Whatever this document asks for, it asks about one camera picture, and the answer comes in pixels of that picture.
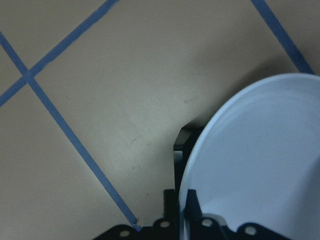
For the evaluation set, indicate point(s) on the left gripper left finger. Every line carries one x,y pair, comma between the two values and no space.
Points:
170,205

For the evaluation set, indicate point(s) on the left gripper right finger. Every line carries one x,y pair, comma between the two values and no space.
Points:
193,212

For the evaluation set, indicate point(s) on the blue plate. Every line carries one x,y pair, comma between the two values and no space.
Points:
258,158

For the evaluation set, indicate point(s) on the black plate rack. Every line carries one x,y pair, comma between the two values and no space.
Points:
182,148

